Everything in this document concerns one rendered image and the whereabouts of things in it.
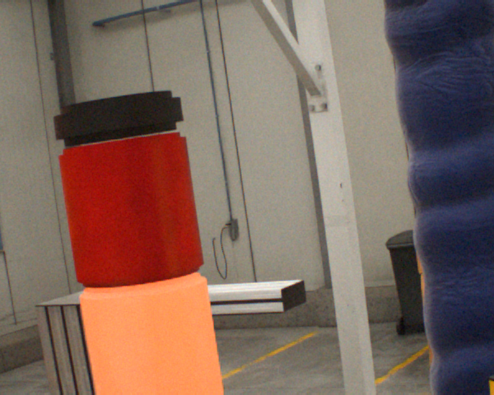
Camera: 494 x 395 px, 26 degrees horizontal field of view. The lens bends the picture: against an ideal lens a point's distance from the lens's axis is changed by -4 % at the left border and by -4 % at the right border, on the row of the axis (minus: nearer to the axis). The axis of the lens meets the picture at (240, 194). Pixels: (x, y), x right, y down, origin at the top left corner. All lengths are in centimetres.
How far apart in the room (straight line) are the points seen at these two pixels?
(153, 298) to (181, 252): 2
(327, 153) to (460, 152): 325
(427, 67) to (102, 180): 160
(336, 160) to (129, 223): 478
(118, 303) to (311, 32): 482
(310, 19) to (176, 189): 481
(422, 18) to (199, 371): 160
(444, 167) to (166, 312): 159
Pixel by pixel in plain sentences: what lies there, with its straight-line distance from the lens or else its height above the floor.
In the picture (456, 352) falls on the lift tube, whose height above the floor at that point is 187.
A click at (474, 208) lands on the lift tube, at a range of 197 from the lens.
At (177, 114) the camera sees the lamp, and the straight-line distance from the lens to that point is 41.
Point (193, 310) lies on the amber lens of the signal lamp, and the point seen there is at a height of 226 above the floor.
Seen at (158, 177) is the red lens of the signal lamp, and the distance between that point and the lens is 40.
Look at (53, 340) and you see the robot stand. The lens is 231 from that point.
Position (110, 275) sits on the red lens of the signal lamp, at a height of 228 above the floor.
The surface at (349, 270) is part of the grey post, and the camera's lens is 522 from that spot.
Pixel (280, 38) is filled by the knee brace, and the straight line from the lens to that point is 495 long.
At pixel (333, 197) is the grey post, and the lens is 519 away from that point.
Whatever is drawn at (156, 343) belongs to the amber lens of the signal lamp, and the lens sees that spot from 40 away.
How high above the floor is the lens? 232
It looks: 3 degrees down
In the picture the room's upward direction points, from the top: 8 degrees counter-clockwise
